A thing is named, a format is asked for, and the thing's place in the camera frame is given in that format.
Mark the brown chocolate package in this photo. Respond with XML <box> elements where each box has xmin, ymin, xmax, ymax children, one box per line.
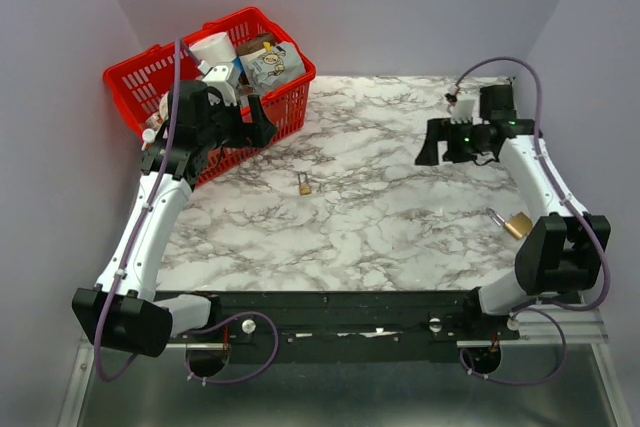
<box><xmin>236</xmin><ymin>32</ymin><xmax>277</xmax><ymax>57</ymax></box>

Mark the large brass padlock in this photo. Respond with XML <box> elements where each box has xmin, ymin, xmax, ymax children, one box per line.
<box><xmin>486</xmin><ymin>208</ymin><xmax>533</xmax><ymax>239</ymax></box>

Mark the red plastic shopping basket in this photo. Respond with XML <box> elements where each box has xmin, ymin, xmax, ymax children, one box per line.
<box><xmin>103</xmin><ymin>6</ymin><xmax>316</xmax><ymax>186</ymax></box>

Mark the white pump lotion bottle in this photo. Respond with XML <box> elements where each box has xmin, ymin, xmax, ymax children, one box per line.
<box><xmin>141</xmin><ymin>117</ymin><xmax>168</xmax><ymax>150</ymax></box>

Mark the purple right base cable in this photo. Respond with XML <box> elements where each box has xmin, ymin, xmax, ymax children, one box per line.
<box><xmin>458</xmin><ymin>306</ymin><xmax>569</xmax><ymax>387</ymax></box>

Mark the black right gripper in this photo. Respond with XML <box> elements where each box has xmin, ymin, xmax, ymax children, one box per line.
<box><xmin>414</xmin><ymin>117</ymin><xmax>489</xmax><ymax>165</ymax></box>

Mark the small brass padlock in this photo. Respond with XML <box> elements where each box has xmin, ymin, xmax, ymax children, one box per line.
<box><xmin>297</xmin><ymin>172</ymin><xmax>313</xmax><ymax>196</ymax></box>

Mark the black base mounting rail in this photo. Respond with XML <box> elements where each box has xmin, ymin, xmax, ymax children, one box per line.
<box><xmin>169</xmin><ymin>291</ymin><xmax>519</xmax><ymax>364</ymax></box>

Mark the white paper towel roll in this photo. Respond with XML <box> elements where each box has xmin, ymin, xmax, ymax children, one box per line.
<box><xmin>189</xmin><ymin>32</ymin><xmax>237</xmax><ymax>66</ymax></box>

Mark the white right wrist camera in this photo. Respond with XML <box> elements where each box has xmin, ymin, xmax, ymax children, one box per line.
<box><xmin>445</xmin><ymin>86</ymin><xmax>475</xmax><ymax>124</ymax></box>

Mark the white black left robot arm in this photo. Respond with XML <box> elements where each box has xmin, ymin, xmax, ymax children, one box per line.
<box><xmin>72</xmin><ymin>80</ymin><xmax>277</xmax><ymax>357</ymax></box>

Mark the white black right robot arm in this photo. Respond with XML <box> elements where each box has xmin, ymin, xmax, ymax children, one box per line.
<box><xmin>415</xmin><ymin>85</ymin><xmax>611</xmax><ymax>339</ymax></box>

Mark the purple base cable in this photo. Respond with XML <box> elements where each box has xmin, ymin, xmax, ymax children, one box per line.
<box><xmin>186</xmin><ymin>310</ymin><xmax>280</xmax><ymax>388</ymax></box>
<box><xmin>458</xmin><ymin>306</ymin><xmax>569</xmax><ymax>387</ymax></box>

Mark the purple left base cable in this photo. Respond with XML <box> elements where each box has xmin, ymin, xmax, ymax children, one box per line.
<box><xmin>186</xmin><ymin>310</ymin><xmax>280</xmax><ymax>388</ymax></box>

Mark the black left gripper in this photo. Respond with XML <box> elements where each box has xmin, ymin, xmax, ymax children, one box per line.
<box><xmin>199</xmin><ymin>94</ymin><xmax>279</xmax><ymax>151</ymax></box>

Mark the grey cartoon snack bag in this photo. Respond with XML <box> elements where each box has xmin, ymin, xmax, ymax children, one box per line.
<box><xmin>241</xmin><ymin>42</ymin><xmax>306</xmax><ymax>96</ymax></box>

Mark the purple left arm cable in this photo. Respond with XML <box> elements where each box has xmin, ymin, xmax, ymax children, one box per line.
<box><xmin>93</xmin><ymin>36</ymin><xmax>211</xmax><ymax>382</ymax></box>

